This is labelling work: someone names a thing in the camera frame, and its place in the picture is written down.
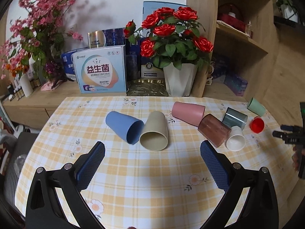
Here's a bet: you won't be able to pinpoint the red plastic cup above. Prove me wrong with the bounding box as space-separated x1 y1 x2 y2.
249 116 265 133

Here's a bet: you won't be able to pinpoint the translucent teal cup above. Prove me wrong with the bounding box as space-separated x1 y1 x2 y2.
222 108 248 130

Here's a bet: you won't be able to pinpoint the yellow plaid floral tablecloth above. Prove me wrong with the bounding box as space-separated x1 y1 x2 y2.
13 97 304 228

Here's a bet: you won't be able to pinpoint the large blue box behind roses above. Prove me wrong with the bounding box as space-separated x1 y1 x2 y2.
142 1 187 21

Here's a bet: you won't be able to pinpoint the gold embossed tray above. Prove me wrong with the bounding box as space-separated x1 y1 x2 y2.
127 79 169 97

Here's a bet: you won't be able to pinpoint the white cylinder bottle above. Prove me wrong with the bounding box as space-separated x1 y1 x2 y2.
19 74 33 97

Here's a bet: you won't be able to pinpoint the white cup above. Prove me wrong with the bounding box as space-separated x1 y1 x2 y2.
226 126 246 152

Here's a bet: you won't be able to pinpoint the wooden shelf unit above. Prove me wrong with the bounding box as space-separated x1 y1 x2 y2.
187 0 278 102

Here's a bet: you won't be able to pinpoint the light blue probiotic box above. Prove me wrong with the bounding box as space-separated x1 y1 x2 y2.
72 45 127 94

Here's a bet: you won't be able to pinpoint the person's right hand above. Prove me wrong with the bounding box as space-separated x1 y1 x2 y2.
292 146 305 171

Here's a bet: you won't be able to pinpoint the clear glass bottle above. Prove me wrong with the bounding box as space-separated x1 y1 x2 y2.
245 21 253 39

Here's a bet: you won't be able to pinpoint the mint green cup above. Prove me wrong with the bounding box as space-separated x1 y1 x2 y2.
247 97 266 117

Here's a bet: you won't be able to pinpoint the beige cup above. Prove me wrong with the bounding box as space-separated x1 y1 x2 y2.
140 111 169 151

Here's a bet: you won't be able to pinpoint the red rose bouquet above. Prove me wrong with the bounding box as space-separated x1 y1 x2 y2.
124 6 214 70

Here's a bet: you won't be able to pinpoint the papers on shelf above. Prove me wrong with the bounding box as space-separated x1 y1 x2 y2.
217 20 246 35

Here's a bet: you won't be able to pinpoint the pink speckled cup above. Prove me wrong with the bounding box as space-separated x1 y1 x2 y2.
172 102 205 127

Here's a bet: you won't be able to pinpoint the pink blossom branch arrangement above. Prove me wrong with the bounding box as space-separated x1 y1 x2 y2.
1 0 83 88

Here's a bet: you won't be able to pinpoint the blue cup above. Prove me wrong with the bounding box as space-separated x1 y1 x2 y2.
105 111 144 145

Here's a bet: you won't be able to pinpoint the translucent brown cup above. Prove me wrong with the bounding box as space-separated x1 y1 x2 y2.
198 114 231 148

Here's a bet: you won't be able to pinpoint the wooden sideboard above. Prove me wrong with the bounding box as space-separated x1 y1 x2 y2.
3 81 126 129

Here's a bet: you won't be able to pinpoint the purple small box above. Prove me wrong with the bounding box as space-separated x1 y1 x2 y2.
224 74 248 97

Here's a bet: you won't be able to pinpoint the silver canister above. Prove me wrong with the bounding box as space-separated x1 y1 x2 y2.
87 31 105 49

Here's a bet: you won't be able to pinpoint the red basket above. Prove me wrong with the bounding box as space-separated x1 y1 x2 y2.
218 3 246 33

